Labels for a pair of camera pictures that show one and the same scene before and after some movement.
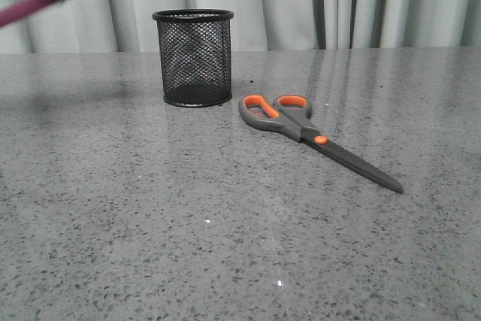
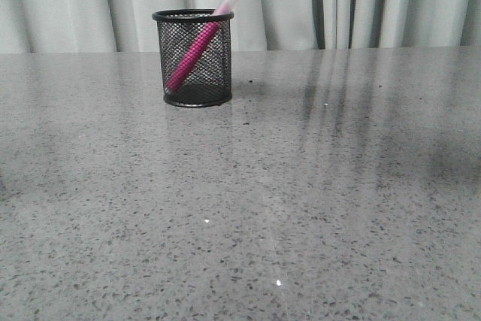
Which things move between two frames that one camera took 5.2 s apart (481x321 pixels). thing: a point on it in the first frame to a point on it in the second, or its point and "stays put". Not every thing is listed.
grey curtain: (276, 4) stays put
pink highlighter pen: (37, 1) to (198, 47)
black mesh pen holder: (195, 54) stays put
